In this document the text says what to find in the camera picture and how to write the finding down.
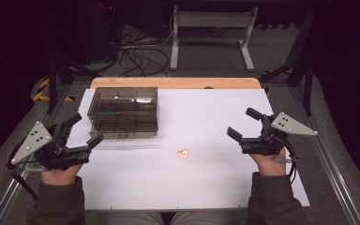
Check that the small orange white object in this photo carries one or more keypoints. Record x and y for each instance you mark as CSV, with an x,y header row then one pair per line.
x,y
183,153

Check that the aluminium floor rail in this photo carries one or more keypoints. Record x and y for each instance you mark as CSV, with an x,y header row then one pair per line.
x,y
331,162
9,190

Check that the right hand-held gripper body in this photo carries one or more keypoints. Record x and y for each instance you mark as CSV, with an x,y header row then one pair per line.
x,y
290,126

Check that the transparent brown drawer box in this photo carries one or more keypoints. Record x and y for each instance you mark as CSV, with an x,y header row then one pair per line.
x,y
123,112

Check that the yellow black hazard tape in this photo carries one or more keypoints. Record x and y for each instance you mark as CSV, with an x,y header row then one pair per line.
x,y
42,92

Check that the person's right hand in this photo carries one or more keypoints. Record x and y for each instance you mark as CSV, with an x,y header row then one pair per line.
x,y
270,164

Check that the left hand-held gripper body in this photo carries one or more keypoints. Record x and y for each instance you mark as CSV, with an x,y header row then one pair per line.
x,y
31,142

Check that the grey metal stand frame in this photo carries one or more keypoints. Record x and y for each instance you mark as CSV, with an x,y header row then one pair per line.
x,y
212,20

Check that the person's left hand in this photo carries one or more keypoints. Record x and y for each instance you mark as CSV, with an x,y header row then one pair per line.
x,y
59,176

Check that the white table sheet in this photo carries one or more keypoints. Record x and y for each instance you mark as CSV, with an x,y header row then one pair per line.
x,y
184,181

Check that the black tripod stand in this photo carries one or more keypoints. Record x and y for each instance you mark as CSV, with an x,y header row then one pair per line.
x,y
56,72

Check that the black metal stand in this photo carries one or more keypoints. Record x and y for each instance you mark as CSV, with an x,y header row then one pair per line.
x,y
300,65

